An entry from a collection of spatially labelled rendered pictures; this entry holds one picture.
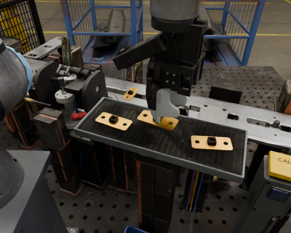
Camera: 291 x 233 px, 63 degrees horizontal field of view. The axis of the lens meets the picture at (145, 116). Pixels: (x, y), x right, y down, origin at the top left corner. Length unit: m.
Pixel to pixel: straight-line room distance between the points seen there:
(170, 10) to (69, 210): 0.80
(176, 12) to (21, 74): 0.35
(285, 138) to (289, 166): 0.33
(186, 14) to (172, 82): 0.11
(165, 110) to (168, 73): 0.08
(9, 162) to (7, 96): 0.13
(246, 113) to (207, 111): 0.25
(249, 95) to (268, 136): 0.79
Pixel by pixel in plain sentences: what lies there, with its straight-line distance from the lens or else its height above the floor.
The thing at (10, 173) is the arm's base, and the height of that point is 1.14.
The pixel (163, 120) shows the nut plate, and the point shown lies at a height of 1.20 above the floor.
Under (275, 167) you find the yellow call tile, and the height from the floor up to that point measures 1.16.
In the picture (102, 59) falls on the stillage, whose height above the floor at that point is 0.16.
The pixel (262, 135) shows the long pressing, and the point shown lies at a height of 1.00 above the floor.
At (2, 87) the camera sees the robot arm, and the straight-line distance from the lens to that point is 0.53.
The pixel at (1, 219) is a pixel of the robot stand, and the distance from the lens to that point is 0.55.
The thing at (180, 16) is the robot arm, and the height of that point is 1.42.
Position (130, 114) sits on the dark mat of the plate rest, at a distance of 0.59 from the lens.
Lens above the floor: 1.52
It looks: 39 degrees down
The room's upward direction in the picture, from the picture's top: straight up
